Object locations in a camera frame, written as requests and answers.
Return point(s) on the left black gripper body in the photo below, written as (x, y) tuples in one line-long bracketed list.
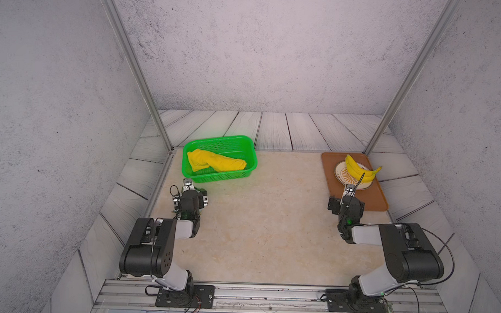
[(200, 200)]

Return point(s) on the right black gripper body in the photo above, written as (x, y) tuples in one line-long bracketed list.
[(336, 203)]

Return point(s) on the yellow shorts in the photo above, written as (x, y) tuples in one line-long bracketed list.
[(201, 159)]

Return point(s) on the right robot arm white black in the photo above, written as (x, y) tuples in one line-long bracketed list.
[(409, 256)]

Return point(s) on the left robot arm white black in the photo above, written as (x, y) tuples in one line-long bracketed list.
[(150, 246)]

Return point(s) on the brown wooden tray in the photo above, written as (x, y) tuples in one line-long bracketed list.
[(372, 196)]

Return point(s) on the patterned round plate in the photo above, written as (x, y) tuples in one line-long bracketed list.
[(343, 176)]

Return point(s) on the yellow banana bunch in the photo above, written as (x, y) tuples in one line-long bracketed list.
[(358, 173)]

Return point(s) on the green plastic basket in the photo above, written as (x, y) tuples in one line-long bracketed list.
[(237, 147)]

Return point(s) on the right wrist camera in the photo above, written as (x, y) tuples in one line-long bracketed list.
[(349, 191)]

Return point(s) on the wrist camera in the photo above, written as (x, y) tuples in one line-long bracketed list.
[(187, 185), (349, 191)]

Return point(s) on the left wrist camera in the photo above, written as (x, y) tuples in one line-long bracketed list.
[(187, 185)]

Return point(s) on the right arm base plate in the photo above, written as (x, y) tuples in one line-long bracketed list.
[(355, 301)]

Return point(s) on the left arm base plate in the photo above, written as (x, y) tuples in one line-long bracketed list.
[(184, 295)]

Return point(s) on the aluminium mounting rail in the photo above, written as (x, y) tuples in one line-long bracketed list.
[(137, 296)]

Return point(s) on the right aluminium frame post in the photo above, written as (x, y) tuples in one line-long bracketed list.
[(416, 68)]

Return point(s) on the aluminium frame post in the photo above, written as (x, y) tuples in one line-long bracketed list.
[(121, 34), (416, 68)]

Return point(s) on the left aluminium frame post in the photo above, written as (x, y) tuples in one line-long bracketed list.
[(121, 34)]

